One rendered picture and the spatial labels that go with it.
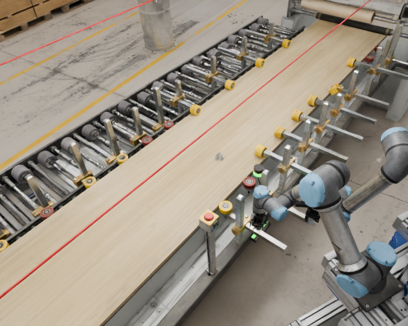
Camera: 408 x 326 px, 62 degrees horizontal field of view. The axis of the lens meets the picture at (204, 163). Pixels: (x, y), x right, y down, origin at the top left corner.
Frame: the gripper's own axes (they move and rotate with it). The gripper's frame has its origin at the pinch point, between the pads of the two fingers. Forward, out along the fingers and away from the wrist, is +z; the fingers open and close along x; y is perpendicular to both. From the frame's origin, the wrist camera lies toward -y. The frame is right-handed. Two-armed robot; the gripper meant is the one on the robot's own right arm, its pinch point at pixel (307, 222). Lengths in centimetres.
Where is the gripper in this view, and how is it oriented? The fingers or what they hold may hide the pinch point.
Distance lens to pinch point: 215.5
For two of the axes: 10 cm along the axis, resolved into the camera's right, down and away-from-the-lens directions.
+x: 6.4, -5.6, 5.3
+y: 7.7, 4.1, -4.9
